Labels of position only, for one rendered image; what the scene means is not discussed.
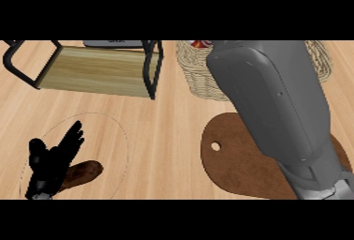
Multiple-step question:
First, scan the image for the clear round plate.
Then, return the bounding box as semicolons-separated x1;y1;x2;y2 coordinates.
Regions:
17;112;131;201

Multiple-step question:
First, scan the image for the pale wicker basket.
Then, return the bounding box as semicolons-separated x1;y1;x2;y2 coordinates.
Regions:
175;39;335;102

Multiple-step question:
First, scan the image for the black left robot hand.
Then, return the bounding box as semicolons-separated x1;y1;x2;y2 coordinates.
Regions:
23;120;87;200

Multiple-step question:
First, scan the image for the black rack with wooden shelf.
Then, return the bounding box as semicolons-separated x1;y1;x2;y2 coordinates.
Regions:
1;39;166;101

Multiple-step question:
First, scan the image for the brown wooden cutting board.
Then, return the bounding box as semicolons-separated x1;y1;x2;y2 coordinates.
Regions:
199;112;354;201

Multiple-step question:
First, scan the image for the brown potato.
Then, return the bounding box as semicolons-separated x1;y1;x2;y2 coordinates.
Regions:
56;159;104;193

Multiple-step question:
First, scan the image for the grey flat appliance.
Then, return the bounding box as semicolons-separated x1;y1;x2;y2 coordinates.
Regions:
81;39;149;50

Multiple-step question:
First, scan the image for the red and white can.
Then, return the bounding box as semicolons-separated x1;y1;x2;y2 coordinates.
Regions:
189;39;214;50

